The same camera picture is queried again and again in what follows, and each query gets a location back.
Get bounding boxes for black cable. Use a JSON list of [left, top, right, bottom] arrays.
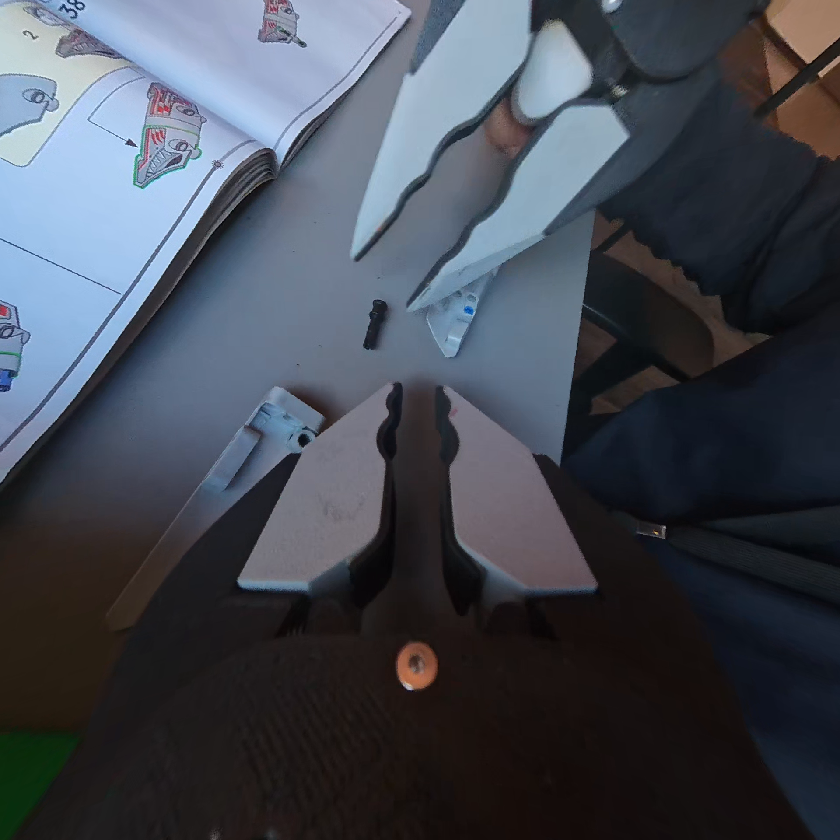
[[753, 36, 840, 120]]

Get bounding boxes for white lego panel piece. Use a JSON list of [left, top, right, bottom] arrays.
[[425, 266, 503, 358]]

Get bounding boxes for black lego pin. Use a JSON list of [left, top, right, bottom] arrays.
[[361, 298, 389, 350]]

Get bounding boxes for black chair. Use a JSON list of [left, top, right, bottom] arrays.
[[567, 252, 718, 454]]

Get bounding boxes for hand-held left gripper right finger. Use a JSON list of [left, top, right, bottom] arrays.
[[433, 385, 599, 616]]

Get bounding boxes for long light grey lego panel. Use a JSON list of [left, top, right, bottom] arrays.
[[105, 386, 326, 632]]

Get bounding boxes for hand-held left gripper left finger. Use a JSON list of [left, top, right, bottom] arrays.
[[236, 382, 404, 608]]

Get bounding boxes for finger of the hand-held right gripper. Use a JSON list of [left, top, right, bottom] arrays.
[[406, 20, 719, 312], [350, 0, 536, 263]]

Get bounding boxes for lego instruction booklet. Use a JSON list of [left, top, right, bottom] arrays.
[[0, 0, 413, 483]]

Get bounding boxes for green board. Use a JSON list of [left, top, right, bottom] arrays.
[[0, 727, 83, 840]]

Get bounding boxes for black strap with buckle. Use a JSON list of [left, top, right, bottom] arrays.
[[623, 511, 840, 592]]

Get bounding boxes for cardboard box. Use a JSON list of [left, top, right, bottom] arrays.
[[763, 0, 840, 160]]

